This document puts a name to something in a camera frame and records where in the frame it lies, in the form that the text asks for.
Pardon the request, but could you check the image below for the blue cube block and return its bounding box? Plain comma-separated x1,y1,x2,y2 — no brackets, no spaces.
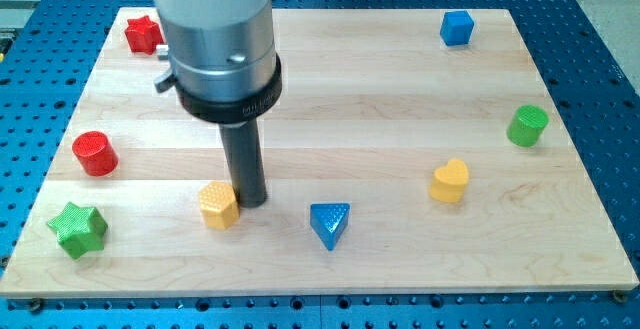
440,10,475,46

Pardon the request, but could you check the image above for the red cylinder block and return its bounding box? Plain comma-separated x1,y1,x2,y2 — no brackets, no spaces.
72,131,119,177

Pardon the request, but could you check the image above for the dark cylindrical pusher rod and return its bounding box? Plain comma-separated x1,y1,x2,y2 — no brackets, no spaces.
219,120,267,208

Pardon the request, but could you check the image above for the black pusher mount ring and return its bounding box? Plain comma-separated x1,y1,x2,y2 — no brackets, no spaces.
174,55,282,124

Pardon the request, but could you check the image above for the green cylinder block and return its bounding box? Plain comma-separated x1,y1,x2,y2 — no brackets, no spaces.
506,105,549,147

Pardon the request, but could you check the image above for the blue triangle block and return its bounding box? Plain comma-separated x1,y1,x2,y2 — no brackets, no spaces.
310,203,351,251

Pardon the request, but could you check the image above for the red star block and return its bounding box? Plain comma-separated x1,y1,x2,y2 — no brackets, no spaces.
124,15,165,55

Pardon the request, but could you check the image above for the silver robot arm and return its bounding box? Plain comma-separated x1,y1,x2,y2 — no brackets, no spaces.
154,0,282,208

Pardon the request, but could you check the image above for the green star block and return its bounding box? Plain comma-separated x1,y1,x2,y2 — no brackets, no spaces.
47,202,108,260

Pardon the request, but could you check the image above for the yellow heart block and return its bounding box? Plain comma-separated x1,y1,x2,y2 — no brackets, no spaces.
428,158,470,203

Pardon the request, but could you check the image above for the wooden board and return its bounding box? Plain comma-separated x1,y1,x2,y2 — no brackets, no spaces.
1,8,638,299

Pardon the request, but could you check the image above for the blue perforated table plate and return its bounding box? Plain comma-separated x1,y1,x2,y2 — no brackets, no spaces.
1,0,639,328

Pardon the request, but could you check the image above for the yellow hexagon block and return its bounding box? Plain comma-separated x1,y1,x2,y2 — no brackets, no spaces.
198,181,239,230

